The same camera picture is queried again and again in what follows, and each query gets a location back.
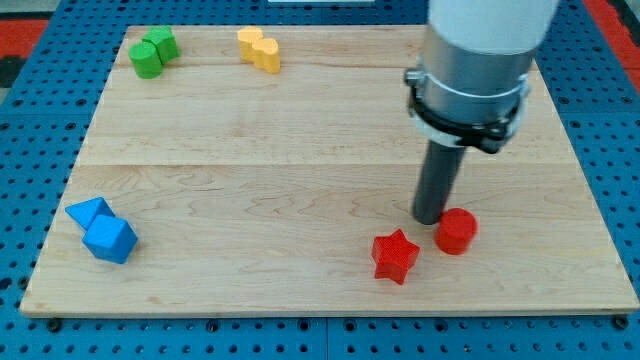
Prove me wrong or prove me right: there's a red cylinder block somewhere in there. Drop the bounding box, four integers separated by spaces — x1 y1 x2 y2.
435 208 478 255

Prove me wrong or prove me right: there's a green hexagon block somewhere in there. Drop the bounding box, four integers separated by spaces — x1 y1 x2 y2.
142 25 180 65

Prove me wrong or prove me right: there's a red star block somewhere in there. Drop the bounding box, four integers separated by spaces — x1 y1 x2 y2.
371 229 420 285

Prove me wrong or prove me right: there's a wooden board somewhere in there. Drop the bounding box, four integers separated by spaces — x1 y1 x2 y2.
21 26 639 318

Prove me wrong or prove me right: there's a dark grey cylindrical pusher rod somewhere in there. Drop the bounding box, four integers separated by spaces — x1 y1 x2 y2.
412 141 466 225

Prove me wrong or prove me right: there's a yellow rounded block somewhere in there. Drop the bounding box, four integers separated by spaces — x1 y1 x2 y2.
237 26 263 63

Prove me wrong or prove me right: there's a blue triangle block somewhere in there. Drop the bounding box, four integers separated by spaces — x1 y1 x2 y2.
65 197 115 230

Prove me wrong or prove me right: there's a green cylinder block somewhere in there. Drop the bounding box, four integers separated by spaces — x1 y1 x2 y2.
128 42 163 79

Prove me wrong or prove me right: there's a blue cube block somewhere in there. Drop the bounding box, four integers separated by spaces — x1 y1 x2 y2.
82 215 138 264

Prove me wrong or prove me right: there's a yellow heart block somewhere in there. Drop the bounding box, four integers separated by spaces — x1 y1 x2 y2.
251 38 281 74

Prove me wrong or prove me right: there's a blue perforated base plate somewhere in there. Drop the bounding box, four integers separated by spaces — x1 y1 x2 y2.
1 0 639 359

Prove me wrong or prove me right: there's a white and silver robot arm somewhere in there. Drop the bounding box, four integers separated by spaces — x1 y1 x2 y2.
404 0 559 225

